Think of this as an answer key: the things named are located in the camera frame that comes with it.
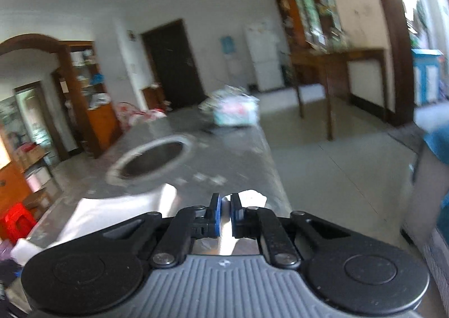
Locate wooden interior door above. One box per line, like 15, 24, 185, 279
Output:
13, 81, 61, 161

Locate cardboard box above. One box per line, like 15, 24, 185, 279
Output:
16, 144, 47, 168

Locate tall wooden shelf cabinet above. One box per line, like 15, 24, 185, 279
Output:
56, 40, 124, 159

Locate white refrigerator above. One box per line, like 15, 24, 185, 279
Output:
244, 20, 285, 91

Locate water dispenser with blue bottle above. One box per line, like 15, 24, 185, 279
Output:
220, 36, 243, 84

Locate crumpled plastic bags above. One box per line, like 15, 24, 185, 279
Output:
198, 86, 248, 112

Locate white garment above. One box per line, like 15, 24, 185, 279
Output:
10, 183, 268, 266

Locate wooden console table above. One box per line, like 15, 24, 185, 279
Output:
290, 47, 389, 141

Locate pastel tissue box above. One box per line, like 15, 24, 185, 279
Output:
212, 95, 261, 128

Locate dark wooden door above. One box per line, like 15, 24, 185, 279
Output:
141, 19, 206, 110

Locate polka-dot play tent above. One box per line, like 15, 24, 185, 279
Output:
117, 102, 168, 126

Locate wooden glass display cabinet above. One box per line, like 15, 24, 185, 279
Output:
274, 0, 351, 54

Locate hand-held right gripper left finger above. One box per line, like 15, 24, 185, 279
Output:
102, 193, 221, 268

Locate round black table hotplate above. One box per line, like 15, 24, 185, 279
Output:
105, 134, 194, 186

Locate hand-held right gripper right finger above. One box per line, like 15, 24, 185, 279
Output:
230, 193, 351, 268

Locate red plastic stool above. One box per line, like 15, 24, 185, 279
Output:
0, 203, 38, 246

